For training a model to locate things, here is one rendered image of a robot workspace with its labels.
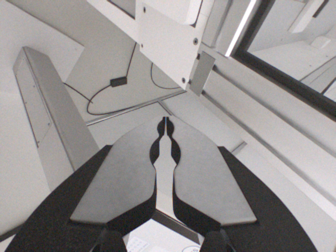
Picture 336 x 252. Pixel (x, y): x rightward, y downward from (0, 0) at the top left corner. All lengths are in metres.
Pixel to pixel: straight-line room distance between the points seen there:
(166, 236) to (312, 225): 1.62
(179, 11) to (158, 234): 0.34
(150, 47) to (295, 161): 0.28
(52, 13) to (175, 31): 0.93
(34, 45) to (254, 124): 1.08
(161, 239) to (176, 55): 0.32
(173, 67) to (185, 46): 0.04
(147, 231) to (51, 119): 0.49
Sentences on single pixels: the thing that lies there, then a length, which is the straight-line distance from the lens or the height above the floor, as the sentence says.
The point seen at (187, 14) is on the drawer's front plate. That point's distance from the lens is 0.22.
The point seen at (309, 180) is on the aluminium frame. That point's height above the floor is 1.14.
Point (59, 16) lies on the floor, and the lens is 1.14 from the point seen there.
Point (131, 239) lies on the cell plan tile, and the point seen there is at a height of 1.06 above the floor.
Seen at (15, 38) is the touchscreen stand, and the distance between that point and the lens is 1.11.
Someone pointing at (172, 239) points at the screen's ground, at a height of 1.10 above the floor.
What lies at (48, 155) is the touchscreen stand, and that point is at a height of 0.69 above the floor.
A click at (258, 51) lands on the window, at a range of 0.21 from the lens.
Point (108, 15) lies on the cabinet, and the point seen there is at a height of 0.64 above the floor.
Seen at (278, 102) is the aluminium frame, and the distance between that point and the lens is 0.19.
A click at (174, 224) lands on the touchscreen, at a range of 0.30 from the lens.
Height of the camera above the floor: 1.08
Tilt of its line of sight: 25 degrees down
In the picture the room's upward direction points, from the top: 138 degrees clockwise
